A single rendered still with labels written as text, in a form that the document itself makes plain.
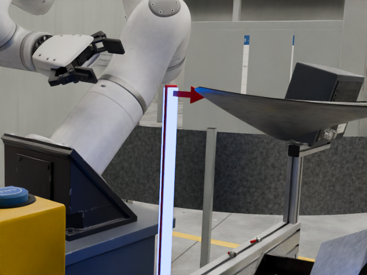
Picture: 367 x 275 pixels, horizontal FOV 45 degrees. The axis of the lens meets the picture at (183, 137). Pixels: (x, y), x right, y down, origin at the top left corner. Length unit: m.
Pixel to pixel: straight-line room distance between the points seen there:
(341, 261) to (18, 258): 0.34
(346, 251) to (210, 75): 6.35
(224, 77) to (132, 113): 5.89
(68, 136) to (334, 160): 1.70
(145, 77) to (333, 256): 0.53
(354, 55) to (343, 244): 4.18
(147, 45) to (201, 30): 6.02
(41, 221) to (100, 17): 2.15
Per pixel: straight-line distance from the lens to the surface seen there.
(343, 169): 2.38
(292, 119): 0.60
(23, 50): 0.96
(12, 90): 2.20
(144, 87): 0.91
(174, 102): 0.63
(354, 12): 4.73
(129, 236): 0.80
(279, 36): 6.57
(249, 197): 2.24
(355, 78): 1.28
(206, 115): 6.86
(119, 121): 0.87
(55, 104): 2.34
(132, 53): 0.92
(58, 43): 0.93
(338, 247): 0.56
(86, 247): 0.74
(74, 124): 0.85
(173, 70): 1.02
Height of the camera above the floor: 1.20
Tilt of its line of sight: 8 degrees down
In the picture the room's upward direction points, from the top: 3 degrees clockwise
